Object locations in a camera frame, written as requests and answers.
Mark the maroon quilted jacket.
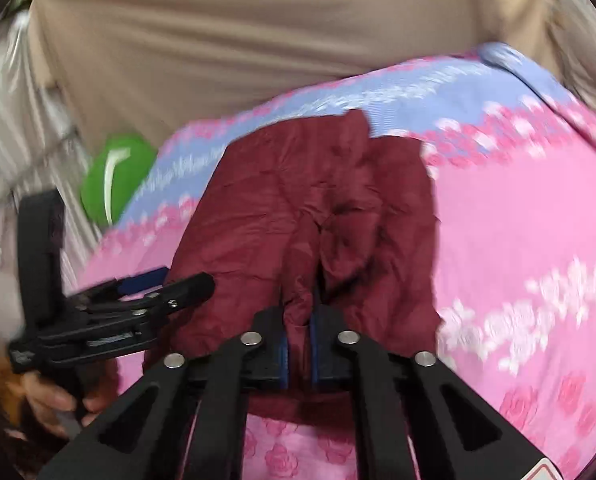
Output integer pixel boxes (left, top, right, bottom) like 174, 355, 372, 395
144, 108, 442, 424

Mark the white curtain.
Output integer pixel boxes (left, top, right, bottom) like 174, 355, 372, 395
0, 11, 100, 339

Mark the green pillow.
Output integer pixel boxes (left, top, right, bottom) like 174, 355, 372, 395
80, 132, 158, 229

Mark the person's left hand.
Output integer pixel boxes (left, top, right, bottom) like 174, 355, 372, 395
20, 360, 120, 439

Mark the pink floral bed sheet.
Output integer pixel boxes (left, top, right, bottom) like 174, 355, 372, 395
78, 44, 596, 479

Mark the beige fabric headboard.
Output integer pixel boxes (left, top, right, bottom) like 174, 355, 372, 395
26, 0, 596, 156

